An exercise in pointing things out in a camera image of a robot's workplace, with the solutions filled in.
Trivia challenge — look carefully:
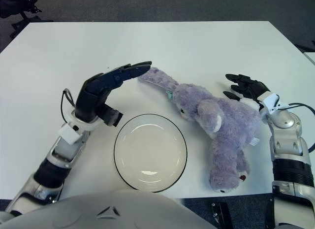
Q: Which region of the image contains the purple plush bunny doll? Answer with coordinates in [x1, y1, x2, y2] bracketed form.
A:
[137, 66, 262, 194]

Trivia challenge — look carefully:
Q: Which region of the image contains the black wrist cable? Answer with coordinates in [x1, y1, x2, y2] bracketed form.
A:
[60, 88, 76, 124]
[280, 102, 315, 151]

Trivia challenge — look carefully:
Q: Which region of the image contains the black bracket under table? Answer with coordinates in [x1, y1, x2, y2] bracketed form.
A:
[211, 202, 231, 226]

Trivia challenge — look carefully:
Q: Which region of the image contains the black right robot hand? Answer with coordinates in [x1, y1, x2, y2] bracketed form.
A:
[222, 73, 273, 109]

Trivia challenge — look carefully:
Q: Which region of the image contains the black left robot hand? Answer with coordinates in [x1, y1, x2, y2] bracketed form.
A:
[74, 61, 153, 128]

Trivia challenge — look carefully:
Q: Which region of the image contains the silver robot torso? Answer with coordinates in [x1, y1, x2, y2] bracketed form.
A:
[0, 189, 218, 229]

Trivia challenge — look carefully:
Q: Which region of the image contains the white side desk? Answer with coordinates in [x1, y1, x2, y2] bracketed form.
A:
[304, 51, 315, 65]

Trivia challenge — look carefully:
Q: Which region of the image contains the black office chair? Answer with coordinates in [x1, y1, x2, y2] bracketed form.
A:
[0, 0, 54, 37]

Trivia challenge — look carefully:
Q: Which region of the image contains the white plate with black rim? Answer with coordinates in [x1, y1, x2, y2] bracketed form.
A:
[113, 113, 188, 193]

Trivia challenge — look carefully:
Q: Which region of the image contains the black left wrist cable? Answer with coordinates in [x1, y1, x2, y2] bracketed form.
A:
[60, 88, 76, 124]

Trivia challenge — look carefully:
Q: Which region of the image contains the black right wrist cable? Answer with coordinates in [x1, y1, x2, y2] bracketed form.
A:
[280, 102, 315, 151]

